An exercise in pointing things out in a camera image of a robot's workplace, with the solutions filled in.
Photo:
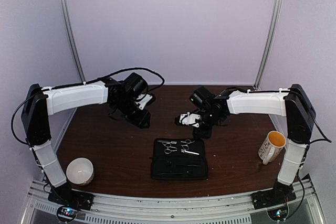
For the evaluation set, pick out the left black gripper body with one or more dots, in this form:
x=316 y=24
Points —
x=132 y=116

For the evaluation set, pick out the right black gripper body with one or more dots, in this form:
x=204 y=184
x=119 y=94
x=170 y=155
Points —
x=209 y=118

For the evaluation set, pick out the silver thinning shears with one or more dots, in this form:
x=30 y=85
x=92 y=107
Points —
x=185 y=147

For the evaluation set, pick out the silver hair scissors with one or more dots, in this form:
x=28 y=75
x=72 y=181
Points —
x=170 y=146

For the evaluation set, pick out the black zip tool case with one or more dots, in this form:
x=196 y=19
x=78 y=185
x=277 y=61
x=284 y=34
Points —
x=159 y=159

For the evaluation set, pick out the black hair clip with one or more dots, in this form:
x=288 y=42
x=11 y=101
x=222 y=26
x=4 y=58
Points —
x=187 y=173
x=183 y=165

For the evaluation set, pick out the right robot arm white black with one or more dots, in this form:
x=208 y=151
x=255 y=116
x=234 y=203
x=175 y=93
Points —
x=291 y=103

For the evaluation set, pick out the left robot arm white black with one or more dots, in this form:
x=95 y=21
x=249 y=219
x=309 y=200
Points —
x=129 y=96

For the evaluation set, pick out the white mug yellow inside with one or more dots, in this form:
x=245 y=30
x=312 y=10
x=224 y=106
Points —
x=271 y=147

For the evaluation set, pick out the white ceramic bowl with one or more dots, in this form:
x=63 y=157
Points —
x=80 y=171

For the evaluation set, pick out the right circuit board with leds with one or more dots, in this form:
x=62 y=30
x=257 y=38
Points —
x=278 y=213

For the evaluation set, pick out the circuit board with leds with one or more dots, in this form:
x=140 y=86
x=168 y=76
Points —
x=66 y=213
x=278 y=213

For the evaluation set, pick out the left circuit board with leds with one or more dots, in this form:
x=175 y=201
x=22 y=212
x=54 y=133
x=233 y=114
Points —
x=66 y=213

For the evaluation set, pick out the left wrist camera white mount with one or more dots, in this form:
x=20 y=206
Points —
x=143 y=100

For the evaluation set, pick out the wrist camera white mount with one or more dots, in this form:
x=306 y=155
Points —
x=188 y=119
x=143 y=100

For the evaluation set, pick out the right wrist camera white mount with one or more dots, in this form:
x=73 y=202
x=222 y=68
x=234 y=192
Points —
x=188 y=119

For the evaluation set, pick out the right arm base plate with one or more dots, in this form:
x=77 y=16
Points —
x=279 y=194

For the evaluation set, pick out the aluminium front rail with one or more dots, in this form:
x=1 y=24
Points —
x=235 y=208

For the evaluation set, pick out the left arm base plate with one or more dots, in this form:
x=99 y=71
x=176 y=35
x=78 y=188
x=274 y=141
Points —
x=65 y=195

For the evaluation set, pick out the right aluminium frame post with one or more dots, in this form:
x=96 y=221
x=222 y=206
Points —
x=269 y=41

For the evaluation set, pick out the aluminium frame post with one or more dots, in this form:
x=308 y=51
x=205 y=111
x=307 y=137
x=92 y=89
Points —
x=71 y=40
x=269 y=41

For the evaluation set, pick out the left aluminium frame post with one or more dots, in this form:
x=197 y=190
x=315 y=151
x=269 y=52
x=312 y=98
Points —
x=71 y=40

